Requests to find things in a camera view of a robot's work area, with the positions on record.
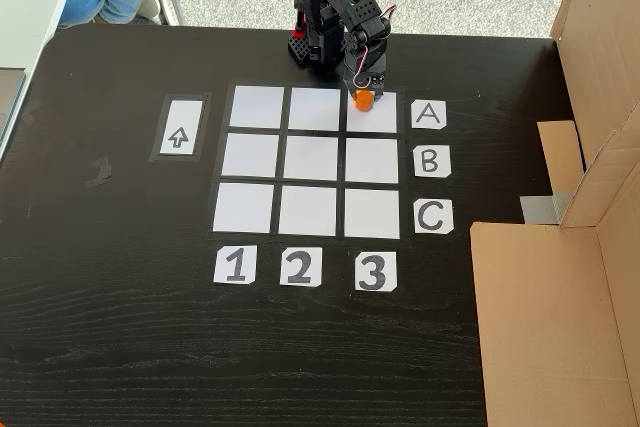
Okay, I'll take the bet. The brown cardboard panel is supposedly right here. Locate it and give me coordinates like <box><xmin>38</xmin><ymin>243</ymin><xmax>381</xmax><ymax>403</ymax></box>
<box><xmin>537</xmin><ymin>0</ymin><xmax>640</xmax><ymax>228</ymax></box>
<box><xmin>469</xmin><ymin>111</ymin><xmax>640</xmax><ymax>427</ymax></box>

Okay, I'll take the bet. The white nine-square paper grid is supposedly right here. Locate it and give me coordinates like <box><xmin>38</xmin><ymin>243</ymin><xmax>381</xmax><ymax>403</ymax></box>
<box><xmin>208</xmin><ymin>82</ymin><xmax>406</xmax><ymax>242</ymax></box>

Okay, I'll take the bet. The clear tape scrap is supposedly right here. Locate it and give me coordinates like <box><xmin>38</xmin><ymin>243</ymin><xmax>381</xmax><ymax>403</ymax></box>
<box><xmin>83</xmin><ymin>156</ymin><xmax>115</xmax><ymax>189</ymax></box>

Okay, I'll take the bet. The red and black clamp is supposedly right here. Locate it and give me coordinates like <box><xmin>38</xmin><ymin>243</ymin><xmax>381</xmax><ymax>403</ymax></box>
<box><xmin>291</xmin><ymin>0</ymin><xmax>307</xmax><ymax>39</ymax></box>

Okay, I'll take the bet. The paper label letter A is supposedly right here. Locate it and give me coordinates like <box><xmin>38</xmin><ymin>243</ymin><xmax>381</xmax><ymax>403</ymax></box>
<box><xmin>411</xmin><ymin>100</ymin><xmax>448</xmax><ymax>131</ymax></box>

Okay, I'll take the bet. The paper label letter C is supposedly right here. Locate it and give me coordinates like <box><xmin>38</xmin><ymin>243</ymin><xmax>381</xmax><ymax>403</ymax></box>
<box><xmin>413</xmin><ymin>198</ymin><xmax>455</xmax><ymax>235</ymax></box>

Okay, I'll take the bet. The white arrow paper sheet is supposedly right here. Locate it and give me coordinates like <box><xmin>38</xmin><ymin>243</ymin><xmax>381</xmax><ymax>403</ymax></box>
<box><xmin>159</xmin><ymin>99</ymin><xmax>204</xmax><ymax>156</ymax></box>

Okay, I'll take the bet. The paper label number 3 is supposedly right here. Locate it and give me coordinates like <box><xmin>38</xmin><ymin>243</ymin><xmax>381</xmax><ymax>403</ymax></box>
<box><xmin>354</xmin><ymin>251</ymin><xmax>399</xmax><ymax>292</ymax></box>

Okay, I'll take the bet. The white side table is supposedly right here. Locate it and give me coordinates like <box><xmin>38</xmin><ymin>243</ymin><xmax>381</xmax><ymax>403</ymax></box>
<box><xmin>0</xmin><ymin>0</ymin><xmax>89</xmax><ymax>163</ymax></box>

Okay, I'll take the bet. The paper label number 2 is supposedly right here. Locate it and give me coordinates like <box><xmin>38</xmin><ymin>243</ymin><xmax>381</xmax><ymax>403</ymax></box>
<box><xmin>279</xmin><ymin>246</ymin><xmax>324</xmax><ymax>288</ymax></box>

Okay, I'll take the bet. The paper label number 1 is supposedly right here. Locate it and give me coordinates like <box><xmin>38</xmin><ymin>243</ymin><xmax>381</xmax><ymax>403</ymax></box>
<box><xmin>213</xmin><ymin>245</ymin><xmax>257</xmax><ymax>286</ymax></box>

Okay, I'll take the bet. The paper label letter B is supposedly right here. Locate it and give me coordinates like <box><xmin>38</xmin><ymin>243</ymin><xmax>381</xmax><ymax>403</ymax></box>
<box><xmin>413</xmin><ymin>144</ymin><xmax>452</xmax><ymax>179</ymax></box>

